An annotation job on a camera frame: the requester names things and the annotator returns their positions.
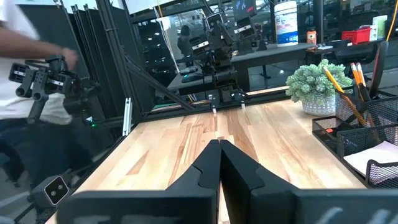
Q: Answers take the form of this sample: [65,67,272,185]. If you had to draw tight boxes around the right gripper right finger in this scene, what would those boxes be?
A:
[221,140,298,224]

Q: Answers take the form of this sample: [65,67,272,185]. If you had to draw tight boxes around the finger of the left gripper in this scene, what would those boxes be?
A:
[234,17,258,43]
[190,36,210,60]

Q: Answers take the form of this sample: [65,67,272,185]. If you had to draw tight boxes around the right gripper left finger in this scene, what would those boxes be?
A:
[167,139,222,191]

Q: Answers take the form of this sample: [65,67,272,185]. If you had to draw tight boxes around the yellow pencil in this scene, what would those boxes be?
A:
[350,63,363,94]
[356,62,368,91]
[322,65,369,127]

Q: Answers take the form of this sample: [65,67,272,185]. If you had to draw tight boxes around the black pen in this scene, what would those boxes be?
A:
[356,82,373,103]
[340,93,369,127]

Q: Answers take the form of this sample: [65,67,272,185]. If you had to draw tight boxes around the pink sticky note pad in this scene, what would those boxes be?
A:
[343,140,398,177]

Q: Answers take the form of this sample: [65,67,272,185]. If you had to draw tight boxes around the red-handled scissors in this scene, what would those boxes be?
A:
[368,40,390,100]

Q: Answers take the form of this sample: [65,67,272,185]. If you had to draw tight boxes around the person's forearm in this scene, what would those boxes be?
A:
[0,26,68,62]

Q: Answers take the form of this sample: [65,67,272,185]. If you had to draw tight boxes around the black office chair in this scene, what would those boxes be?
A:
[334,40,389,66]

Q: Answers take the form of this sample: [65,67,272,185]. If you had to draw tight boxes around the black mesh desk organizer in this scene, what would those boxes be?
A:
[312,88,398,189]

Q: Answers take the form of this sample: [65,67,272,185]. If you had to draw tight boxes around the person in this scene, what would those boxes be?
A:
[177,24,195,60]
[0,0,96,200]

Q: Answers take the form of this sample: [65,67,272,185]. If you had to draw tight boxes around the desk monitor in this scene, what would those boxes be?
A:
[231,0,258,20]

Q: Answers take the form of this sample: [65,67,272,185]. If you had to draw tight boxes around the black computer mouse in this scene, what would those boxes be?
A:
[181,70,206,84]

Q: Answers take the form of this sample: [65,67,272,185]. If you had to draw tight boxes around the white wipes canister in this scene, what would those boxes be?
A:
[274,0,299,47]

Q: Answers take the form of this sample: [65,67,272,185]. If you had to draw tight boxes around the small orange bottle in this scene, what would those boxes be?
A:
[306,26,318,45]

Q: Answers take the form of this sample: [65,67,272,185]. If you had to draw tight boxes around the green succulent in patterned pot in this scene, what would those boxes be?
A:
[285,58,354,116]

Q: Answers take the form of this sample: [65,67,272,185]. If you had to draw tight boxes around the red plastic bin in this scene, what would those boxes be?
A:
[341,27,373,45]

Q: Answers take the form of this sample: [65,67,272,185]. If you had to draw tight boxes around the person's hand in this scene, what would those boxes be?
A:
[60,47,79,71]

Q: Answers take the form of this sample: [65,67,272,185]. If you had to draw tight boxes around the white carton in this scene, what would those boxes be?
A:
[371,14,389,41]

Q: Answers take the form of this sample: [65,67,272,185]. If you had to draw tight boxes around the black partition panel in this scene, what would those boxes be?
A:
[18,3,103,91]

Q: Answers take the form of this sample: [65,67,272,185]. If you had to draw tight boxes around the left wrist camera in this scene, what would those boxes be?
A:
[206,12,224,29]

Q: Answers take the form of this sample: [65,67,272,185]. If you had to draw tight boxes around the black aluminium table frame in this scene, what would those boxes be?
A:
[70,0,287,125]

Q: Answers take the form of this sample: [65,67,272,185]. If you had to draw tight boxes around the silver bracket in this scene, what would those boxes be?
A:
[122,98,133,137]

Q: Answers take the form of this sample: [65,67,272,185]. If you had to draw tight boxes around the yellow cable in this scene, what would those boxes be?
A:
[385,0,398,41]

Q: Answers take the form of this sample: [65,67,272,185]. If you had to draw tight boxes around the table-level camera box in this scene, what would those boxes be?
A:
[30,174,71,209]

